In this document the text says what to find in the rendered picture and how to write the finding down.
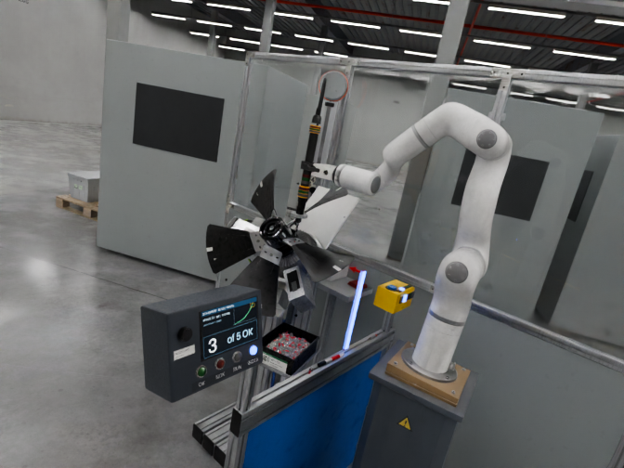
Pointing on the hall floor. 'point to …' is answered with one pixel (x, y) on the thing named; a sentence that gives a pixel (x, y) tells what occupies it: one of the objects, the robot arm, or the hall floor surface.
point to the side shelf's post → (324, 327)
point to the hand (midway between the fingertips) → (308, 165)
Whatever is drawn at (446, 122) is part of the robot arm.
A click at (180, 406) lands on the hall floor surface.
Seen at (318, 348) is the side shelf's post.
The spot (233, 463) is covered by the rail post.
